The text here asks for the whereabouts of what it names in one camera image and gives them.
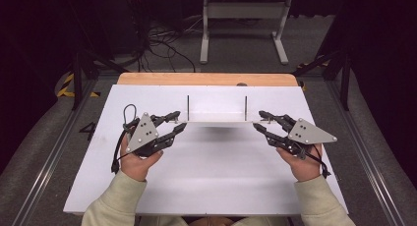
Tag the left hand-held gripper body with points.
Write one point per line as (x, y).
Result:
(143, 134)

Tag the person's left hand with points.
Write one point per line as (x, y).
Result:
(137, 167)

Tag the person's right hand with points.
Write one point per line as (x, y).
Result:
(303, 168)

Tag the aluminium rail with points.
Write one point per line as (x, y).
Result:
(360, 147)
(59, 137)

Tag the white board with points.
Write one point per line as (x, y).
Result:
(213, 173)

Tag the clear acrylic frame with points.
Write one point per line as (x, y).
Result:
(216, 121)

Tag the yellow black floor tape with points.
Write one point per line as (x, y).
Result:
(67, 82)
(306, 65)

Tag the wooden table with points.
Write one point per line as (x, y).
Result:
(203, 79)

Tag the white metal stand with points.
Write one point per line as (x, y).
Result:
(244, 10)

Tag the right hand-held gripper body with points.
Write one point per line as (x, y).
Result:
(309, 134)

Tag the black metal stand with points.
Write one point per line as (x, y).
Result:
(344, 75)
(78, 78)

